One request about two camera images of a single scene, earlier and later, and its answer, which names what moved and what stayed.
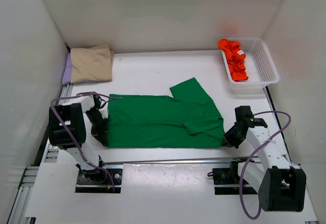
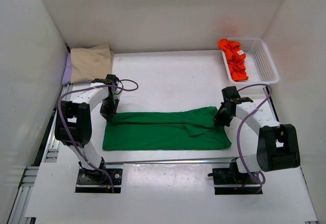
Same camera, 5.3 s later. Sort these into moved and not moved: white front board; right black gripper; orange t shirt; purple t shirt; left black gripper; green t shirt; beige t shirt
Moved: green t shirt; left black gripper; right black gripper
Not moved: beige t shirt; purple t shirt; orange t shirt; white front board
